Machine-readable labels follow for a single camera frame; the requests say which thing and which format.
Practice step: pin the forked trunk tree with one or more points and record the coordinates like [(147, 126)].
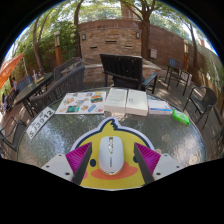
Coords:
[(145, 33)]

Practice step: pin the blue-backed folding chair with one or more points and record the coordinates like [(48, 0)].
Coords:
[(175, 65)]

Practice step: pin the wall lamp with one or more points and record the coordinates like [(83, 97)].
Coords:
[(83, 36), (137, 34)]

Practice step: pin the orange parasol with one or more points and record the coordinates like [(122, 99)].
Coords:
[(8, 68)]

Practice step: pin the white lettered label plate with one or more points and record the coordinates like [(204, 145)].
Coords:
[(40, 123)]

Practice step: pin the yellow duck mouse pad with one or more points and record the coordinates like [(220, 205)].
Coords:
[(110, 128)]

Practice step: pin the dark metal mesh chair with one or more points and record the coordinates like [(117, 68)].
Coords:
[(13, 133)]

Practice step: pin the dark round-backed patio chair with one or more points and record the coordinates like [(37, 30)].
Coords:
[(206, 98)]

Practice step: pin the dark woven armchair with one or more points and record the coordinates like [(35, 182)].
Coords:
[(66, 85), (65, 66)]

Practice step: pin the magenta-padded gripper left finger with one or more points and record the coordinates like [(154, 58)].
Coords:
[(61, 165)]

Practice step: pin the black slatted chair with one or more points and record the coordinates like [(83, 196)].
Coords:
[(121, 68)]

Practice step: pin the small white and blue box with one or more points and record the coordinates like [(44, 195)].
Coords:
[(159, 107)]

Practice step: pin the wooden lantern post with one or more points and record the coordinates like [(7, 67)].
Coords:
[(185, 55), (57, 48)]

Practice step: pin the green oblong object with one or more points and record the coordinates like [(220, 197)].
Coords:
[(181, 117)]

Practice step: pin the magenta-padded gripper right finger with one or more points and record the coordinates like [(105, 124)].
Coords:
[(165, 165)]

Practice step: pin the dark outdoor side table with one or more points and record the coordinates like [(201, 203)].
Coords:
[(31, 87)]

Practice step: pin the grey wall utility box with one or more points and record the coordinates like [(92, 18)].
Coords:
[(153, 53)]

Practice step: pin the white computer mouse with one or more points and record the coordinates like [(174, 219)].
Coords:
[(111, 155)]

